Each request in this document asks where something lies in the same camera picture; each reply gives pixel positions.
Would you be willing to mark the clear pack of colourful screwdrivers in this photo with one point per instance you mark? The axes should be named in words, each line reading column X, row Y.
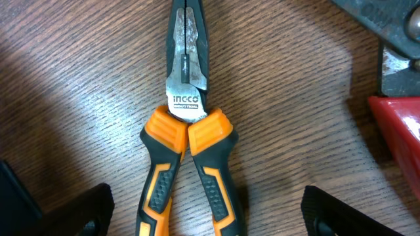
column 18, row 208

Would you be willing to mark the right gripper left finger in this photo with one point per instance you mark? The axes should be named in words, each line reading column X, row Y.
column 88, row 214

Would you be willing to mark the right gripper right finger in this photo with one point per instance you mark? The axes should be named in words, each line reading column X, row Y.
column 324, row 214

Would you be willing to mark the red-handled wire stripper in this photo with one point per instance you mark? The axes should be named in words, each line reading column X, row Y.
column 395, row 107

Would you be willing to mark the orange black long-nose pliers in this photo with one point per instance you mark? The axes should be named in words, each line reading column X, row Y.
column 183, row 125

